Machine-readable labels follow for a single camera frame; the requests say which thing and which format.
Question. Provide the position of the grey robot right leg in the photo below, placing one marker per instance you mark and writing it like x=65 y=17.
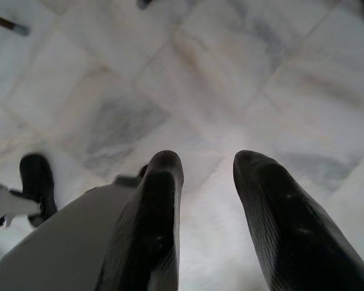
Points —
x=63 y=242

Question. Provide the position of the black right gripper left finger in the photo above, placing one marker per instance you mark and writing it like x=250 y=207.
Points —
x=151 y=218

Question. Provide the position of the black robot foot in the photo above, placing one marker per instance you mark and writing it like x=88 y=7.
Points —
x=144 y=170
x=36 y=172

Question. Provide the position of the brown chair leg grey cap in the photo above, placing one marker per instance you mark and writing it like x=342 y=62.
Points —
x=144 y=2
x=10 y=24

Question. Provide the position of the black robot right foot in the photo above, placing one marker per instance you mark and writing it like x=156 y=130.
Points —
x=144 y=170

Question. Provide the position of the black robot left foot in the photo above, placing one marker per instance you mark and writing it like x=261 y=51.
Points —
x=36 y=172

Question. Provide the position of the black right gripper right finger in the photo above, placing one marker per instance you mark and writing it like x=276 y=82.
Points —
x=291 y=230

